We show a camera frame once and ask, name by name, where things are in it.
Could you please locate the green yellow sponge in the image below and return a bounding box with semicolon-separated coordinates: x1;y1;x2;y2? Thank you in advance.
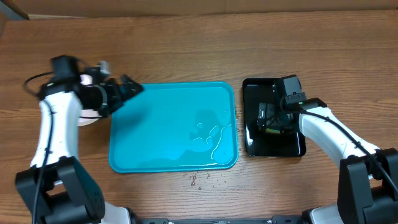
266;128;284;134

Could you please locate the black water tray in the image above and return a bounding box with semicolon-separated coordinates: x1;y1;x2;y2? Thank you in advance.
242;78;307;157

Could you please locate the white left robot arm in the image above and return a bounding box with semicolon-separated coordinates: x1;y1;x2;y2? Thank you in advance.
15;73;143;223

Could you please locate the white plate with orange stain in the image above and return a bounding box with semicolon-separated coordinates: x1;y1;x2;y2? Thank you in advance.
78;74;100;126

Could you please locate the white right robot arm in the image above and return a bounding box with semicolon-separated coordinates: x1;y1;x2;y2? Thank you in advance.
257;98;397;224

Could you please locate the blue plastic tray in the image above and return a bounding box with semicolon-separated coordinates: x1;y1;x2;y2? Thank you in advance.
109;82;239;173

